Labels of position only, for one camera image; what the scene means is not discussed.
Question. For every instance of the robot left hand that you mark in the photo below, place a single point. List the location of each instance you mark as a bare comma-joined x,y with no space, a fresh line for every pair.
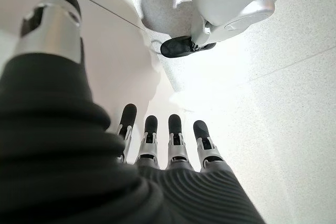
65,169

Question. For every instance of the white cabinet door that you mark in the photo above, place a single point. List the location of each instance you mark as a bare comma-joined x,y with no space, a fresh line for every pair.
113,37

